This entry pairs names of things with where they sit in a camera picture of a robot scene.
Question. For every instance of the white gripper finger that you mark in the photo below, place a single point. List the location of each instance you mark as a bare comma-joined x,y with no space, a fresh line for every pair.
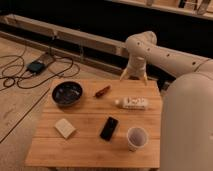
123,75
145,79

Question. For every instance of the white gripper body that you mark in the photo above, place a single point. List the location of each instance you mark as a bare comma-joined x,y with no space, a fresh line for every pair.
136,66

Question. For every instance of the white plastic bottle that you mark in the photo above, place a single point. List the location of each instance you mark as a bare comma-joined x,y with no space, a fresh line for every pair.
138,103

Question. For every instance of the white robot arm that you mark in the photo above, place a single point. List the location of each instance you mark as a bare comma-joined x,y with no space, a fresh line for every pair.
186,140

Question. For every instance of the dark ceramic bowl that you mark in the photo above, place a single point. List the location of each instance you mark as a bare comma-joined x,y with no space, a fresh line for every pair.
67,93

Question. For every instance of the brown cylindrical object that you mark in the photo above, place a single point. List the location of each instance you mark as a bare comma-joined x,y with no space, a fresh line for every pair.
101,92

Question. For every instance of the black smartphone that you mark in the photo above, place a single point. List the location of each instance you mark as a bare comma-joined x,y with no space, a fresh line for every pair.
108,128

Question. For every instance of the wooden table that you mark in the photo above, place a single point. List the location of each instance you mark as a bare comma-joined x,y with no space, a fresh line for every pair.
85,147

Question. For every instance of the white paper cup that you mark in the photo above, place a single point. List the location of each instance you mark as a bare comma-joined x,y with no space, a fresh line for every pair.
137,138

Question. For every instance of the beige rectangular sponge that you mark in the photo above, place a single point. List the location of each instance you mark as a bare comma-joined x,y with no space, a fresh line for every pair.
64,127

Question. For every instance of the blue power adapter box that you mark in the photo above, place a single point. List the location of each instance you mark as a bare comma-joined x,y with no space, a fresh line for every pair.
35,67

